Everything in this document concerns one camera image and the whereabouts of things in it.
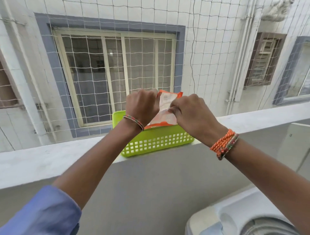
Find beaded green red bangle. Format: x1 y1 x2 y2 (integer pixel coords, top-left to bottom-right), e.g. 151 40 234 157
217 133 240 161

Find thick white drain pipe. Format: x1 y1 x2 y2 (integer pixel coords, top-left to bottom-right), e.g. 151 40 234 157
0 0 53 146

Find white plaster window ornament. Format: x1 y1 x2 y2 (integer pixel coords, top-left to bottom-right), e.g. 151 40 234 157
261 0 295 22

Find orange thread bracelet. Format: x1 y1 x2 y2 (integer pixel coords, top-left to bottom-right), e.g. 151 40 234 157
210 129 236 158

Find white blue washing machine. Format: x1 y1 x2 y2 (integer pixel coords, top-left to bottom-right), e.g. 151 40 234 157
185 122 310 235

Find black wall cable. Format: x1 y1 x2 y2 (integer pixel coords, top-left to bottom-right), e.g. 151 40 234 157
190 0 196 94

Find brown framed window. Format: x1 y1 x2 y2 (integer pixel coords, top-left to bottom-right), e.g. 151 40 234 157
0 60 25 109

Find red packet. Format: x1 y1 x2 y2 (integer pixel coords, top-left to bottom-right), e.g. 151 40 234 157
144 90 184 130

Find large grey framed window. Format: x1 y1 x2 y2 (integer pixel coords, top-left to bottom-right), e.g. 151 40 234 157
35 13 186 138

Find person's right hand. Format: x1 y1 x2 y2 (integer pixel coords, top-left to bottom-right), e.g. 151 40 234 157
168 94 228 147

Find person's left hand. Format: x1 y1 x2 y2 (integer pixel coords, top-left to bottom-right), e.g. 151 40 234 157
125 88 160 128

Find thin multicolour bangle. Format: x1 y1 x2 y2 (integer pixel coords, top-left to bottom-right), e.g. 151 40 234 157
123 115 145 131

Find person's left forearm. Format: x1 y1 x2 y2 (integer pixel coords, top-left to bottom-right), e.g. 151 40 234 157
52 118 143 210

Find brown louvred window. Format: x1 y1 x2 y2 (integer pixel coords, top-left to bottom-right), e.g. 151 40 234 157
243 32 287 87

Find white safety net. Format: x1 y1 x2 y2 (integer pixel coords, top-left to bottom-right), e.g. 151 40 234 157
0 0 310 138

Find person's blue tunic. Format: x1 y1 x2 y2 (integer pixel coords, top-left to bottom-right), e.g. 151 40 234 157
0 185 82 235

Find white drain pipes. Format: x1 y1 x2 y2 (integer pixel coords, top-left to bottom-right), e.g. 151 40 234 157
225 0 257 116

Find green plastic basket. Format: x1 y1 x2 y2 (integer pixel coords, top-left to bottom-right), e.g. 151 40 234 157
112 110 195 158

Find person's right forearm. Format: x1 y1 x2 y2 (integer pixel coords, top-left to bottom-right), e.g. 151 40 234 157
225 139 310 235

